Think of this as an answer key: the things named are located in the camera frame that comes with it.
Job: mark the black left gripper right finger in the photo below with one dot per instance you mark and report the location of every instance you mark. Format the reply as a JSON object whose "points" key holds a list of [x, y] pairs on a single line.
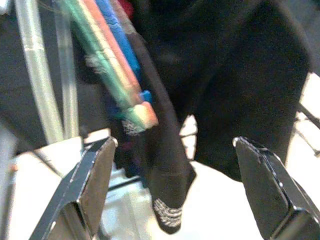
{"points": [[270, 200]]}

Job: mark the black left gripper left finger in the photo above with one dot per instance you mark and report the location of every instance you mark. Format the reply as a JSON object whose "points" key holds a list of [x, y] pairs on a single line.
{"points": [[82, 190]]}

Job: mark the grey metal rack tube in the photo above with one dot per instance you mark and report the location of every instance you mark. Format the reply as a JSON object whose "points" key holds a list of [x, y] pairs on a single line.
{"points": [[67, 87], [37, 75]]}

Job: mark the dark grey hanging garment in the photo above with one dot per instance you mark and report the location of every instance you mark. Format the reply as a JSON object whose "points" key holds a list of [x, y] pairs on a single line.
{"points": [[12, 87]]}

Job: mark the black hanging garment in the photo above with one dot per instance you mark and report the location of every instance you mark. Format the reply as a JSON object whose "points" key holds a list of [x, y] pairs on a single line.
{"points": [[237, 75]]}

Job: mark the multicolour striped garment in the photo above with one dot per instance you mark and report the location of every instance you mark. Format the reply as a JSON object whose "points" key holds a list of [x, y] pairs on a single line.
{"points": [[112, 62]]}

